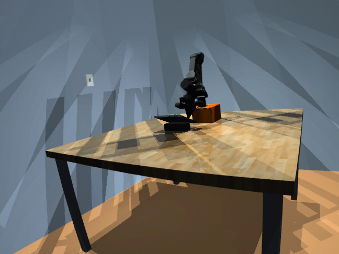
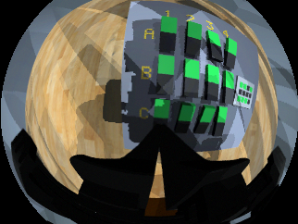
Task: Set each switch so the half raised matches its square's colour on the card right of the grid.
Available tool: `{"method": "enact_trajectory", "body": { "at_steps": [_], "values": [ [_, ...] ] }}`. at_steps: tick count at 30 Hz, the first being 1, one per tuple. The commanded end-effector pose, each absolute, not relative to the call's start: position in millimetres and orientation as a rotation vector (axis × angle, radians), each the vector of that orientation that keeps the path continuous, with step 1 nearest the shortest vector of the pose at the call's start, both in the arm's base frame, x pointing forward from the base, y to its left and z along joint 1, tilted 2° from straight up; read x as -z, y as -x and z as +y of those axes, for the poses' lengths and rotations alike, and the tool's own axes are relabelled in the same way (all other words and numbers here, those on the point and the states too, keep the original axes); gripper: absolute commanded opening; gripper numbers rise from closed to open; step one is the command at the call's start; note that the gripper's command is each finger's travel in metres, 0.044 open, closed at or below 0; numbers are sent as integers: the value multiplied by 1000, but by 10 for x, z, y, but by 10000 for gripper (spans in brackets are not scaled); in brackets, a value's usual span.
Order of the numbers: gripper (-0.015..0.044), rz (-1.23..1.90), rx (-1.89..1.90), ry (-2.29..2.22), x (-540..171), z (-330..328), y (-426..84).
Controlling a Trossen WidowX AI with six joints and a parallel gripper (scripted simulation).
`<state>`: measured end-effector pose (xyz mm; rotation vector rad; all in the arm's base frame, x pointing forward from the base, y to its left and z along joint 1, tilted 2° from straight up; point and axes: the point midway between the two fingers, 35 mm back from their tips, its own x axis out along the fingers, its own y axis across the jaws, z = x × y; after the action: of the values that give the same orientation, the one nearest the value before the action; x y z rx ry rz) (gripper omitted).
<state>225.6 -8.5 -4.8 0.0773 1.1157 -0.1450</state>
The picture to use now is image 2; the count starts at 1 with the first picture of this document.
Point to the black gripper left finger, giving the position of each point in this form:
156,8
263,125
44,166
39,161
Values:
134,172

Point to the grey switch panel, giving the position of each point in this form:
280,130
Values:
187,69

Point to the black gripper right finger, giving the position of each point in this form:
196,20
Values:
185,171

